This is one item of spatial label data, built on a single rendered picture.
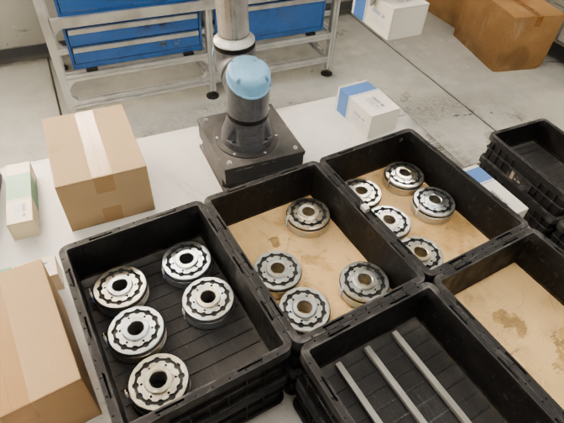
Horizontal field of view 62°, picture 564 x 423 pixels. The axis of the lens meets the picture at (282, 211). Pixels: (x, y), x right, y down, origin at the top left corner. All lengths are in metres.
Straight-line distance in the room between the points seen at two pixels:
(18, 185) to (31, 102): 1.86
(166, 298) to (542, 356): 0.75
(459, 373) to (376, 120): 0.90
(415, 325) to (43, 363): 0.70
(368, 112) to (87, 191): 0.89
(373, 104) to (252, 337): 0.97
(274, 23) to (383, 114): 1.56
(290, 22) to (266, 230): 2.13
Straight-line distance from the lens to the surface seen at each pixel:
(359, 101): 1.63
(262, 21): 2.99
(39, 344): 0.97
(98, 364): 0.83
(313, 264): 1.04
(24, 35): 3.68
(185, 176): 1.43
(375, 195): 1.17
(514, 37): 3.78
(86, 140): 1.36
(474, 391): 0.97
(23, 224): 1.34
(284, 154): 1.35
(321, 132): 1.62
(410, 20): 1.46
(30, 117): 3.14
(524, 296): 1.14
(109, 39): 2.78
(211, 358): 0.92
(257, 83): 1.23
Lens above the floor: 1.65
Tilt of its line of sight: 46 degrees down
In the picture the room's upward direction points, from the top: 4 degrees clockwise
